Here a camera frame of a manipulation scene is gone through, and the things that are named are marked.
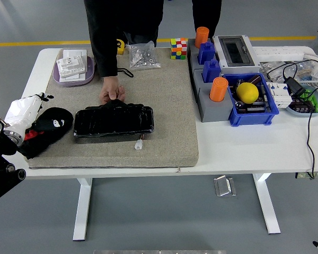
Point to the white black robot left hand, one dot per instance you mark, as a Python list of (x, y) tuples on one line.
[(22, 111)]

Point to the orange cylinder block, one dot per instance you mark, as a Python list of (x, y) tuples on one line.
[(218, 90), (202, 37)]

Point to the person's right hand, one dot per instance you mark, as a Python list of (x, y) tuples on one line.
[(110, 87)]

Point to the grey distribution box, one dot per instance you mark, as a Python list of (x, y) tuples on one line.
[(236, 51)]

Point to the under-table socket strip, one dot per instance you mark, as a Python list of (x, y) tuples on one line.
[(302, 175)]

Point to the yellow ball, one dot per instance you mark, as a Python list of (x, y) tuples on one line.
[(247, 92)]

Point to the clear bag of screws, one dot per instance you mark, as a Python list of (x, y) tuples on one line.
[(143, 56)]

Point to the white circuit breaker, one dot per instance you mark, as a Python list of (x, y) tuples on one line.
[(279, 95)]

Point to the blue plastic bin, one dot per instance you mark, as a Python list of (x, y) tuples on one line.
[(251, 119)]

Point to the white switch plate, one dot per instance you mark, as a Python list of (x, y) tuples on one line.
[(72, 53), (77, 78)]

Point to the person's right forearm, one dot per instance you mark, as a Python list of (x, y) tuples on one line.
[(104, 58)]

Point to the blue square block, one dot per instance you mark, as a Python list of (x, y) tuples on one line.
[(211, 71), (206, 54)]

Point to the multicolour puzzle cube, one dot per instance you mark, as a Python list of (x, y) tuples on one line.
[(178, 49)]

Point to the grey-brown mat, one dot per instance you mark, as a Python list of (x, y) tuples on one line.
[(161, 105)]

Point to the black rag with red patch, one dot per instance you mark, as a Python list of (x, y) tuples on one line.
[(57, 113)]

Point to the brown cylinder part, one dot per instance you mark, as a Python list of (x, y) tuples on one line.
[(254, 79)]

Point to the white power strip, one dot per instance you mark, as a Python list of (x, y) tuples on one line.
[(278, 53)]

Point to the green plastic parts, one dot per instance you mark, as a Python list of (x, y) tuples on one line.
[(311, 99)]

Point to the black power adapter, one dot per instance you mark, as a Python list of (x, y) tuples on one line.
[(294, 86)]

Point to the white table leg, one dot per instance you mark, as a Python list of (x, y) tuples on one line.
[(267, 206), (82, 211)]

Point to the black terminal blocks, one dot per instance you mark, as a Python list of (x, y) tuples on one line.
[(302, 107)]

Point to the purple oval tray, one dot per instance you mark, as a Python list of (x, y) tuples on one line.
[(90, 72)]

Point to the white switch module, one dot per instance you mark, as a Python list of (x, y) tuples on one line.
[(71, 66)]

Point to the grey shape sorter base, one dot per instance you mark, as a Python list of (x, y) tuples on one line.
[(214, 111), (192, 55)]

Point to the black plastic-wrapped panel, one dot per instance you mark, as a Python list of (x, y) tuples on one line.
[(114, 123)]

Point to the clear bag of parts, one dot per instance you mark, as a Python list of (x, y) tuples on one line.
[(279, 69)]

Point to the steel ball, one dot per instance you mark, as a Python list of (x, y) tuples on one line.
[(239, 105)]

